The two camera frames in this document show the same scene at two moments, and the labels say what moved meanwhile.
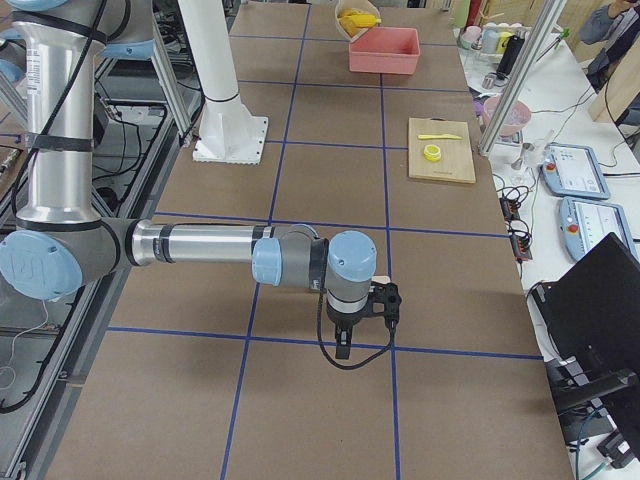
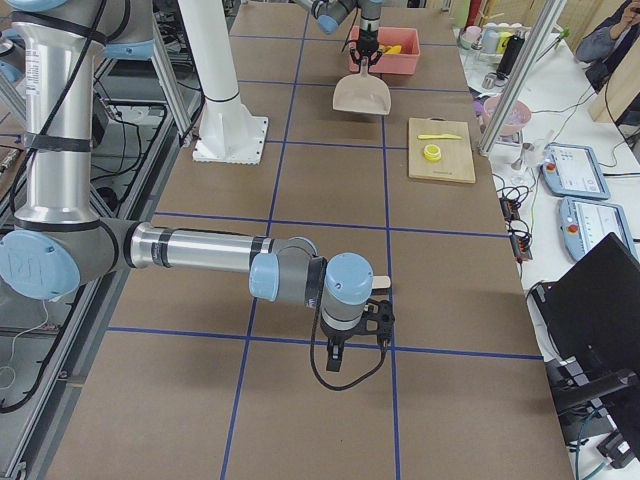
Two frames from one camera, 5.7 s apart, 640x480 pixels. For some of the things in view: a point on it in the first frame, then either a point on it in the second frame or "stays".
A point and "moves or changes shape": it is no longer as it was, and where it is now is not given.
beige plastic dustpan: [355, 17] moves or changes shape
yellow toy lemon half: [432, 152] stays
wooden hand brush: [380, 280] stays
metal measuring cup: [490, 80] stays
